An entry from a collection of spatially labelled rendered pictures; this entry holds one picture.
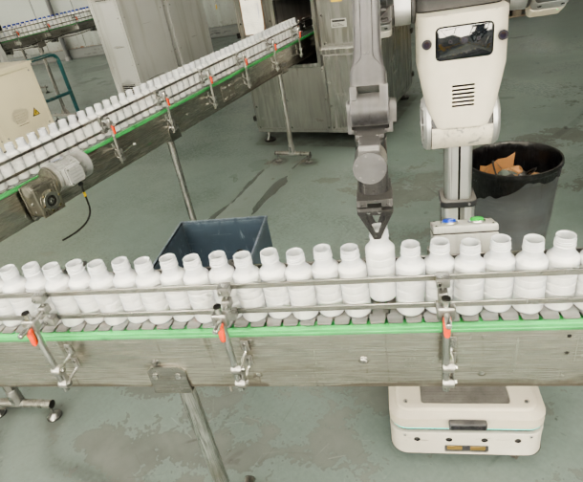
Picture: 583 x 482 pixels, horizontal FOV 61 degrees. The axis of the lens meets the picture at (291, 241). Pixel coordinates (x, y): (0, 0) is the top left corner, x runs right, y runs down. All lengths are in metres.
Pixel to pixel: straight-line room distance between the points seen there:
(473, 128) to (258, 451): 1.46
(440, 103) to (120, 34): 5.77
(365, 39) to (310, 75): 3.87
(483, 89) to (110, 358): 1.20
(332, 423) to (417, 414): 0.44
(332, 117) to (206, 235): 3.20
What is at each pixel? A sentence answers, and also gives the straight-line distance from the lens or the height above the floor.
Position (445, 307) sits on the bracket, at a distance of 0.98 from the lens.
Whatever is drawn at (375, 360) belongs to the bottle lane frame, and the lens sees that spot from 1.15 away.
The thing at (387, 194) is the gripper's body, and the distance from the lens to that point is 0.95.
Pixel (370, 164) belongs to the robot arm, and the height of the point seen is 1.38.
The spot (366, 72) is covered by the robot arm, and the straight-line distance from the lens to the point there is 0.91.
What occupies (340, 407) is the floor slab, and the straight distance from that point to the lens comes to 2.25.
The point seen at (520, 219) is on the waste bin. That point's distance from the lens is 2.67.
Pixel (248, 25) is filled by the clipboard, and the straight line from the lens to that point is 4.95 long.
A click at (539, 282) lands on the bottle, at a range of 1.08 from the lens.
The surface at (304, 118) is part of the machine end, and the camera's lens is 4.95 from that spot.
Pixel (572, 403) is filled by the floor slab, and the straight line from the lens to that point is 2.35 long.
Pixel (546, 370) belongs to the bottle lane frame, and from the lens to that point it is 1.21.
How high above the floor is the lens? 1.71
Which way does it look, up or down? 30 degrees down
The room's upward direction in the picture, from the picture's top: 10 degrees counter-clockwise
